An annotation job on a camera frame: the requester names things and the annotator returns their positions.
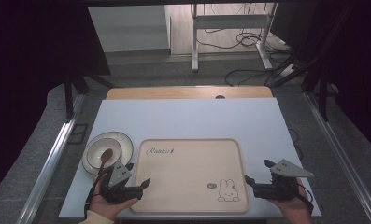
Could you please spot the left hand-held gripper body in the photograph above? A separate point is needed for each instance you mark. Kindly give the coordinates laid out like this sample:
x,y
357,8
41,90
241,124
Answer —
x,y
119,179

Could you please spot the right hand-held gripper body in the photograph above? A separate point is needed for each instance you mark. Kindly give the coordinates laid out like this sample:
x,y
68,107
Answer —
x,y
282,186

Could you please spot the person's right hand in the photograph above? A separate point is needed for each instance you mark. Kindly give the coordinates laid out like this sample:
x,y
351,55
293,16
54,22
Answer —
x,y
295,210

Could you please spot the person's left hand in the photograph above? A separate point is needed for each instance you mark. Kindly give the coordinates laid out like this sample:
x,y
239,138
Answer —
x,y
107,207

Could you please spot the white plate with dark rim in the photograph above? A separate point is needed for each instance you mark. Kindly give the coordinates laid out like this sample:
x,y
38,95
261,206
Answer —
x,y
127,147

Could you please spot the brown wooden spoon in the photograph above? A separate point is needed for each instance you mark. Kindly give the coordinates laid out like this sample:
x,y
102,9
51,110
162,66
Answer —
x,y
106,154

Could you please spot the white bowl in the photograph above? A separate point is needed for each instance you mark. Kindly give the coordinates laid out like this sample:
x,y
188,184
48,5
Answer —
x,y
97,152

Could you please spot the beige tray with rabbit print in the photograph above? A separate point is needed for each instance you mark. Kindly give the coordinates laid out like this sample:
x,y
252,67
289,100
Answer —
x,y
186,177

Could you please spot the black desk grommet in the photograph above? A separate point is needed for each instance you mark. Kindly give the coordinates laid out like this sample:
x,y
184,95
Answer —
x,y
220,97

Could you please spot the black metal stand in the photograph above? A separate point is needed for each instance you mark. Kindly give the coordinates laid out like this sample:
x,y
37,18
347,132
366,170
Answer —
x,y
69,96
322,96

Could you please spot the white power strip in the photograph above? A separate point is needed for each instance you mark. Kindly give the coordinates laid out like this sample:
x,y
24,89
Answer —
x,y
287,71

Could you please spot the dark curtain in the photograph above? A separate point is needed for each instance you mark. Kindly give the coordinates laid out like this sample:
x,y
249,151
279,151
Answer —
x,y
27,77
354,62

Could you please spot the white cabinet panel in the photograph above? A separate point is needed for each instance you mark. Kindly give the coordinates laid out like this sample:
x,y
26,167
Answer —
x,y
130,28

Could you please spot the black floor bracket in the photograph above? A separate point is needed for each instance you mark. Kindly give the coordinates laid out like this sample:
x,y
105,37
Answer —
x,y
78,133

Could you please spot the aluminium floor rail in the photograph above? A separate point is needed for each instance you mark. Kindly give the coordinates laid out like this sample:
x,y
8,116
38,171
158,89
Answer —
x,y
342,149
52,161

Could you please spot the white metal desk frame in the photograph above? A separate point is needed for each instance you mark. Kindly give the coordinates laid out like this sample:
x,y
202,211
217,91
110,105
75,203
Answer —
x,y
230,21

